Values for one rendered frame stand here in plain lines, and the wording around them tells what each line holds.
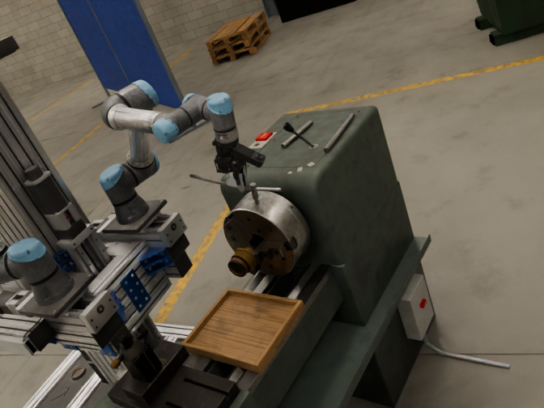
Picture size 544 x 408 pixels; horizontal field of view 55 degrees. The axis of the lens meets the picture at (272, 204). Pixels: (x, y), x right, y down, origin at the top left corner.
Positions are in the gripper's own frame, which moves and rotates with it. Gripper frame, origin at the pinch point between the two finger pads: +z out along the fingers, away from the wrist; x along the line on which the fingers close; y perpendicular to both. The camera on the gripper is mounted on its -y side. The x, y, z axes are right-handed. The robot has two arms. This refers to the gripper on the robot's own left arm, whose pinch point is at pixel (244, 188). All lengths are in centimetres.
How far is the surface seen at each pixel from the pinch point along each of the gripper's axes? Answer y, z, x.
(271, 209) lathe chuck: -9.2, 7.8, 1.4
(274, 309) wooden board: -10.6, 39.7, 20.0
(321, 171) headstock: -24.8, 1.3, -13.8
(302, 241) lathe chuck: -19.2, 21.2, 2.5
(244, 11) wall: 380, 258, -987
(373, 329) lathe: -43, 69, 0
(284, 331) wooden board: -18, 37, 31
